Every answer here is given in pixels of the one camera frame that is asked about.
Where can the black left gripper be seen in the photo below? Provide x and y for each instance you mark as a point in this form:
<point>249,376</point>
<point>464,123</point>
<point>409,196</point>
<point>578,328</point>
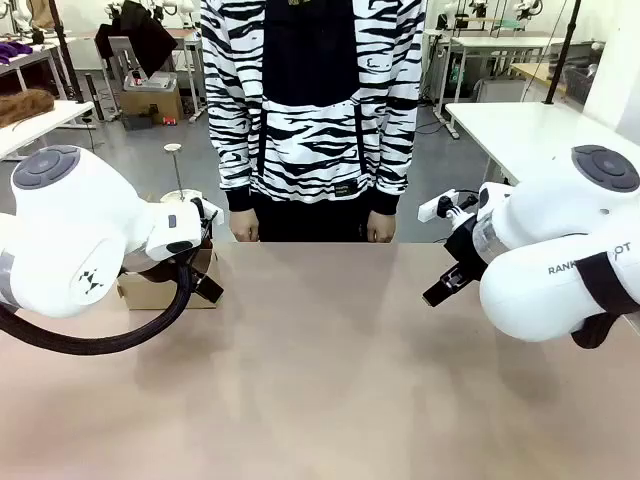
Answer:
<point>206,235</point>

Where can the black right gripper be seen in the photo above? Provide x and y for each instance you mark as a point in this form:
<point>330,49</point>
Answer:
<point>465,247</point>

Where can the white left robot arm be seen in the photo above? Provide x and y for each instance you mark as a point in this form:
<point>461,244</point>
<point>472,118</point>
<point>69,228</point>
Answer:
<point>65,235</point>

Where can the person's right forearm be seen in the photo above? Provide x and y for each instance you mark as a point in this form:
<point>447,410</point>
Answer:
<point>231,175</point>

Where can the person's left forearm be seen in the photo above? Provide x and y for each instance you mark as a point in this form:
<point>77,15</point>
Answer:
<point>395,175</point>

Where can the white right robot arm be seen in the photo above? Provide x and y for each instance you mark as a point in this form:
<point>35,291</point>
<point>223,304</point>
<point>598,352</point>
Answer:
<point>550,225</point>

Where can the person's right hand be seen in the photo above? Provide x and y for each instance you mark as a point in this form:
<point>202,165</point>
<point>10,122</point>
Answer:
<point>246,227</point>

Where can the person's left hand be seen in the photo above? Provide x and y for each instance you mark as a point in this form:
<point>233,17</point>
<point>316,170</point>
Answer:
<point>382,229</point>

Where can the white disc metal stand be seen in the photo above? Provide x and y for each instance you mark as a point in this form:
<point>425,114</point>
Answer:
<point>179,194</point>

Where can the white empty side table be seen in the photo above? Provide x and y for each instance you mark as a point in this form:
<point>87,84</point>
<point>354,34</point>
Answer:
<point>525,135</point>

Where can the brown cardboard floor box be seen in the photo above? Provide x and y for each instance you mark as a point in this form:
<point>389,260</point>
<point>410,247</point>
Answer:
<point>150,102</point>

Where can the person in zebra hoodie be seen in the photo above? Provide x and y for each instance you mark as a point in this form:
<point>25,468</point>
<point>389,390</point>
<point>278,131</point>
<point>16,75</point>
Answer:
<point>310,100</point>

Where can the white table with brown fur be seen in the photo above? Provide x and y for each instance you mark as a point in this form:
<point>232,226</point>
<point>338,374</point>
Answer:
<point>45,122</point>

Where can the white background lab table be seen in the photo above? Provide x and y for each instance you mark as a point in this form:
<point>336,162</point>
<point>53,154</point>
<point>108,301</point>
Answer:
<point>500,42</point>

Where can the brown fur piece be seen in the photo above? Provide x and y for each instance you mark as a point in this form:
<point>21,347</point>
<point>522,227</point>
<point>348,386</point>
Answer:
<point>25,107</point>

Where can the black tripod pole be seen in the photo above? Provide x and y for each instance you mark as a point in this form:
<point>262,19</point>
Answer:
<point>562,55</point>
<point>67,55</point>

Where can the black jacket on chair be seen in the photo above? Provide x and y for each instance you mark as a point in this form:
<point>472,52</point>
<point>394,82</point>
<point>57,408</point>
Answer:
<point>137,35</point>

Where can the purple cloth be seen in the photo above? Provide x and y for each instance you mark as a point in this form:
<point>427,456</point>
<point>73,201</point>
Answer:
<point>12,52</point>

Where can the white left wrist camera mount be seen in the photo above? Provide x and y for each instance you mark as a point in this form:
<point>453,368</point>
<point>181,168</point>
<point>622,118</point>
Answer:
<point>212,212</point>

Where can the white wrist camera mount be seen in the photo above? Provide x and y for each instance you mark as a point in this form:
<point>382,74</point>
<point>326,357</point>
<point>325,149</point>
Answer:
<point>212,212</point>
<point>435,206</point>

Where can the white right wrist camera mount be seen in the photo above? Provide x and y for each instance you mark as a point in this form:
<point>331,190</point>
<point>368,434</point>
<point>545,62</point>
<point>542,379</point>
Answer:
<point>435,206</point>

